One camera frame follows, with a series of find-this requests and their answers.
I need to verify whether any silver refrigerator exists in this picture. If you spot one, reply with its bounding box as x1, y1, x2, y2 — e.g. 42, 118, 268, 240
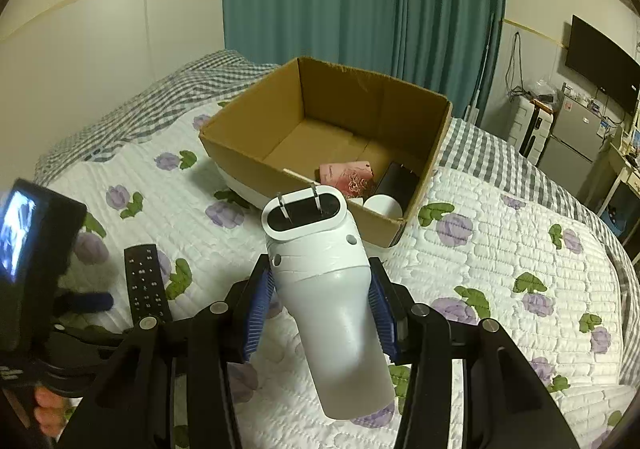
537, 91, 613, 197

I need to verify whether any narrow green curtain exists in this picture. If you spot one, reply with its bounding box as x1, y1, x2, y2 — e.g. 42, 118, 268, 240
392, 0, 508, 104

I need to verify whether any pale blue earbud case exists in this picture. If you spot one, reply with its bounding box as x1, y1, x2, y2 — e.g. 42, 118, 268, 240
362, 194, 403, 220

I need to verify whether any white suitcase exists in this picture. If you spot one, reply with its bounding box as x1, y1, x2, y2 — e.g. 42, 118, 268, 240
507, 96, 556, 164

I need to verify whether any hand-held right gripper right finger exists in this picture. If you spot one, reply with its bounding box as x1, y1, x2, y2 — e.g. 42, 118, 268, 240
367, 256, 583, 449

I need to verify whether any black wall television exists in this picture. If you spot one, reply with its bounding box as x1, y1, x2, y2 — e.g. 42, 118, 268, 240
565, 15, 640, 114

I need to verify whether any white mop pole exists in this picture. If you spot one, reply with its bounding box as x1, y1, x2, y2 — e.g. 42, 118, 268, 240
467, 14, 496, 122

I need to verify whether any brown cardboard box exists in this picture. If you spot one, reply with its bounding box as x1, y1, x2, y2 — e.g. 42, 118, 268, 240
199, 56, 453, 250

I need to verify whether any person's left hand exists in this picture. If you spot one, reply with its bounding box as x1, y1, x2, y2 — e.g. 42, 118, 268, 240
34, 386, 68, 437

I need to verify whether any hanging black cable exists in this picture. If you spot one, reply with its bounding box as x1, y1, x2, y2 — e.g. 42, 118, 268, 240
505, 31, 526, 97

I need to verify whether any pink patterned card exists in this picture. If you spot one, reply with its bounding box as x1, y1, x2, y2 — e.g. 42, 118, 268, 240
319, 160, 376, 200

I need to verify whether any white floral quilt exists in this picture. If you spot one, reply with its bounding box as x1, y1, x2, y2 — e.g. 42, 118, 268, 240
47, 94, 626, 449

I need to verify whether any clear plastic bag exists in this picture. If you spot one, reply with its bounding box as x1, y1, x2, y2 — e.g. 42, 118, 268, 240
530, 79, 556, 102

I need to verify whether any black remote control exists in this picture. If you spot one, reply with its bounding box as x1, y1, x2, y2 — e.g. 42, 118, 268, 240
124, 244, 174, 330

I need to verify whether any blue container under table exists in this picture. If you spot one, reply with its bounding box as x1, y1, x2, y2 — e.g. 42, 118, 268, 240
600, 209, 626, 237

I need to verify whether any black power adapter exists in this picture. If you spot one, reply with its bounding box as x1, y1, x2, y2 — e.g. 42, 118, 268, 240
374, 161, 422, 210

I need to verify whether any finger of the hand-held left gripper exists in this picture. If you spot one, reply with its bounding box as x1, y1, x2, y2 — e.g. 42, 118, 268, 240
52, 291, 115, 316
50, 321, 136, 350

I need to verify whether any white handheld appliance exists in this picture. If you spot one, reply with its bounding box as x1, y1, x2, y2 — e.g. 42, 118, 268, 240
261, 181, 393, 420

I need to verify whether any white dressing table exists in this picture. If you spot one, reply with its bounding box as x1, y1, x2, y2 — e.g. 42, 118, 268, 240
582, 126, 640, 250

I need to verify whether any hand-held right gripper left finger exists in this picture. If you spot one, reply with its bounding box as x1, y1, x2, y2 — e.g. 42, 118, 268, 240
57, 254, 278, 449

